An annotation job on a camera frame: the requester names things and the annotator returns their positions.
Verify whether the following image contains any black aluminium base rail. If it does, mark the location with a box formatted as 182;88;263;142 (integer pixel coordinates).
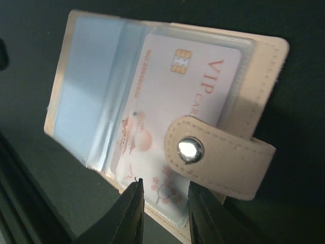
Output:
1;136;73;243

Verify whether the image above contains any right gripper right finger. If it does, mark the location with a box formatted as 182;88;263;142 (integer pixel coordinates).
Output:
188;181;256;243

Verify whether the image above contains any beige leather card holder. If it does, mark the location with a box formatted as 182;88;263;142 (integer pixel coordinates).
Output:
44;10;289;243

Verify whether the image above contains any white VIP card page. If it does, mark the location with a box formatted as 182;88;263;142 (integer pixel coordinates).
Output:
112;34;242;210

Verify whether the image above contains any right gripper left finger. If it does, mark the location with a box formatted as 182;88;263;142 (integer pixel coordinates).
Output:
73;178;145;243

